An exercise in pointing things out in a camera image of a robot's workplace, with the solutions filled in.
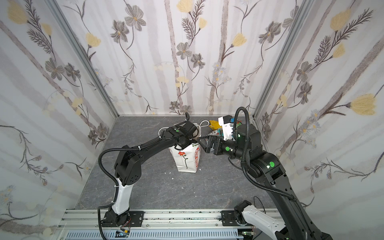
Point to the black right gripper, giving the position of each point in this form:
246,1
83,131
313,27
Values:
217,146

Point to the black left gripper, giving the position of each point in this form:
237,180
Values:
183,142

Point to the white paper bag red flower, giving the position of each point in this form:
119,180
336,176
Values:
186,160

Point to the yellow snack packet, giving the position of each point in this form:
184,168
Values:
214,125

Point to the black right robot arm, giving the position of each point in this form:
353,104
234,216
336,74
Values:
265,171

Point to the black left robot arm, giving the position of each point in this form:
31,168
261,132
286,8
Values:
128,168

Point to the small green circuit board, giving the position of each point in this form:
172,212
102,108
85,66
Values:
121,234

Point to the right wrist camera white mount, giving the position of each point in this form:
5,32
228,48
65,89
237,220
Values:
227,123

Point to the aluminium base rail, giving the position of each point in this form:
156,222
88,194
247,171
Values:
83,225

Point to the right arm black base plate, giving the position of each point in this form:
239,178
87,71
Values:
233,218

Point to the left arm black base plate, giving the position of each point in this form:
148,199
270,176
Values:
127,219

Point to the white slotted cable duct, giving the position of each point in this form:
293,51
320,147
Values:
191,234

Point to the right corner aluminium post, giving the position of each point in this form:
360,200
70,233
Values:
297,24

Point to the corner aluminium post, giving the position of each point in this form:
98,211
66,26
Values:
80,52
297,24

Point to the left corner aluminium post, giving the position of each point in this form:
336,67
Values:
80,52

